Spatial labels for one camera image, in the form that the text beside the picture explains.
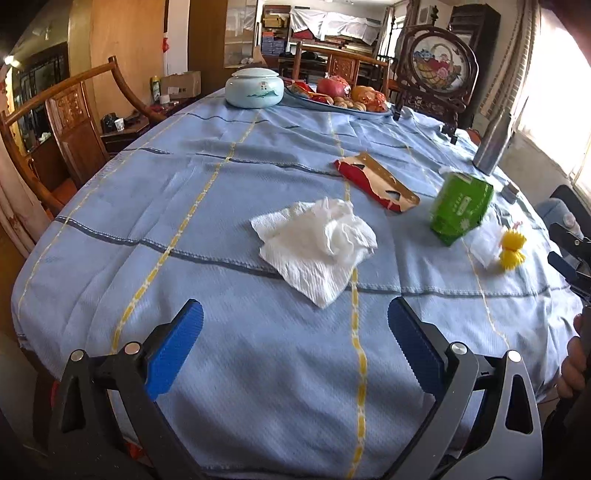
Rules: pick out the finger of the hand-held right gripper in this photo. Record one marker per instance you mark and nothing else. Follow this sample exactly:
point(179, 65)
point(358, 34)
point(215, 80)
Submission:
point(570, 274)
point(572, 240)

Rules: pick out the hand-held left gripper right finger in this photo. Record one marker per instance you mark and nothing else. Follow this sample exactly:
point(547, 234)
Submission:
point(413, 350)

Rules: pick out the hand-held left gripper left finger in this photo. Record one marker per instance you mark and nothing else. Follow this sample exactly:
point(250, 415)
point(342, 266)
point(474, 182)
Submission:
point(178, 350)

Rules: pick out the yellow spiky ball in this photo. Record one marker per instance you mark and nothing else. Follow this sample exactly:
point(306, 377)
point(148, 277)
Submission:
point(512, 249)

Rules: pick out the white paper towel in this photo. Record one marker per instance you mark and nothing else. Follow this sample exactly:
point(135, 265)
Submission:
point(304, 249)

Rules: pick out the red cardboard box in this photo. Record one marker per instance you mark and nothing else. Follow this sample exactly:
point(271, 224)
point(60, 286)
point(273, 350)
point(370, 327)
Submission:
point(369, 177)

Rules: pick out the person's right hand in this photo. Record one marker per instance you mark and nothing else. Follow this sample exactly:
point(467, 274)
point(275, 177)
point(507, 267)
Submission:
point(571, 369)

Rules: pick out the black chair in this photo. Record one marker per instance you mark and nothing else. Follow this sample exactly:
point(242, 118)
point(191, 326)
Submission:
point(572, 196)

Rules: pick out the small glass jar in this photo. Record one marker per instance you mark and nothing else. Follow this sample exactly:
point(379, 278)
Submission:
point(510, 193)

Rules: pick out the clear plastic wrapper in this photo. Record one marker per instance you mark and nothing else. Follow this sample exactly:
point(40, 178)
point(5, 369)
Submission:
point(482, 247)

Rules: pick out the green tissue pack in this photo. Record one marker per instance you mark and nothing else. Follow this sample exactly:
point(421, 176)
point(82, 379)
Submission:
point(457, 207)

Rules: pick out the stainless steel bottle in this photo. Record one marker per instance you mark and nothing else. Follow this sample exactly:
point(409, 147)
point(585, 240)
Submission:
point(494, 143)

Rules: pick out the window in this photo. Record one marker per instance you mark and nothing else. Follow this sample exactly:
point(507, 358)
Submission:
point(558, 92)

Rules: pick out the beige curtain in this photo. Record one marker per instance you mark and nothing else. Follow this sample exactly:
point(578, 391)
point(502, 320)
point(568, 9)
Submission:
point(508, 60)

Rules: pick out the floral white curtain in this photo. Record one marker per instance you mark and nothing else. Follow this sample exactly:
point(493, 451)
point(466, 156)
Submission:
point(18, 207)

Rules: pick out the dark side table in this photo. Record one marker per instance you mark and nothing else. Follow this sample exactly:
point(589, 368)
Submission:
point(127, 138)

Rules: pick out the round embroidered table screen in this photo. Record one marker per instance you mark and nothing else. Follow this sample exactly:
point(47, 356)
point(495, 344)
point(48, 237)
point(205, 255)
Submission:
point(436, 67)

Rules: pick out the dark wooden cabinet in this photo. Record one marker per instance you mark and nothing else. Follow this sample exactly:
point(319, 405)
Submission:
point(480, 37)

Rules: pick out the small white cup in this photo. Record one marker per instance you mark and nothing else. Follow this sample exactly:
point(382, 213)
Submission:
point(119, 124)

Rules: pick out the carved wooden armchair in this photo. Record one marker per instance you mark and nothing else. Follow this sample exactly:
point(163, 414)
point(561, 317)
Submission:
point(74, 129)

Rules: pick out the orange wrapped fruit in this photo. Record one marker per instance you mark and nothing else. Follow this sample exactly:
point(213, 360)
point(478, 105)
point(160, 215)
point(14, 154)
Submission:
point(369, 99)

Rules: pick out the pale blue ceramic lidded jar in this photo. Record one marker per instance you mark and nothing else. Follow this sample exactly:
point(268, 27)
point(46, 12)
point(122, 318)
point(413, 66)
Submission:
point(254, 90)

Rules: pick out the red pomegranate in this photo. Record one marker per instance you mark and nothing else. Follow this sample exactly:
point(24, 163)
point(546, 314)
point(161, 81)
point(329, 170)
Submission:
point(333, 86)

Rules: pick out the blue fruit plate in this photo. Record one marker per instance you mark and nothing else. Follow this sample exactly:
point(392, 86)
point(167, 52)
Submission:
point(295, 93)

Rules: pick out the wooden chair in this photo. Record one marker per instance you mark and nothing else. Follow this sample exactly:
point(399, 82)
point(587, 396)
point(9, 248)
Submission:
point(341, 67)

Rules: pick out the wooden display cabinet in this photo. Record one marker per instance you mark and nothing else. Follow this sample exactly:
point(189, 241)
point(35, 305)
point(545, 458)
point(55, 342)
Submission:
point(207, 46)

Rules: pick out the white dust sheet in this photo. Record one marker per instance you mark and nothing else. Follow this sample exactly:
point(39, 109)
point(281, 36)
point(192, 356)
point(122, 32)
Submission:
point(337, 23)

